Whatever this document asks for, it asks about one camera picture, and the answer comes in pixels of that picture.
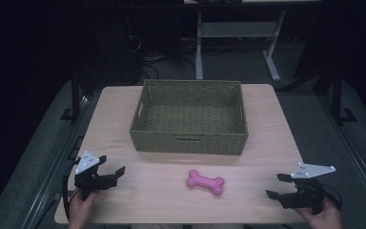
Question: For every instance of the person's right hand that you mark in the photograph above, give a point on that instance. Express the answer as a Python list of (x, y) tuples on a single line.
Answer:
[(325, 219)]

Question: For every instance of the pink bone-shaped chew toy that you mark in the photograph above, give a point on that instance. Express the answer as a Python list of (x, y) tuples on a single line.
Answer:
[(206, 182)]

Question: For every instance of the black metal stand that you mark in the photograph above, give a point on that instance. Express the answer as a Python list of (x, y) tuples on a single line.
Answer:
[(337, 95), (75, 95)]

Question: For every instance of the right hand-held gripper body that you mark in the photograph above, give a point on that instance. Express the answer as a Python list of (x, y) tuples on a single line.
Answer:
[(308, 191)]

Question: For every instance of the person's left hand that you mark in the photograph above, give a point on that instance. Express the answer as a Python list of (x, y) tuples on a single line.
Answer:
[(82, 210)]

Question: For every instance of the grey aluminium rail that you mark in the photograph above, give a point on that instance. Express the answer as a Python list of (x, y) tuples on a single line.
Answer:
[(55, 165), (355, 149)]

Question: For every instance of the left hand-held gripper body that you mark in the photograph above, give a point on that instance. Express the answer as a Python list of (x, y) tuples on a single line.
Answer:
[(87, 181)]

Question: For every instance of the green woven basket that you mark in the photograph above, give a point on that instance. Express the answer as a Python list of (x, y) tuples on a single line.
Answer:
[(189, 143)]

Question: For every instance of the white metal frame desk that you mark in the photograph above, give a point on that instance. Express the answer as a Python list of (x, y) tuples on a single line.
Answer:
[(235, 29)]

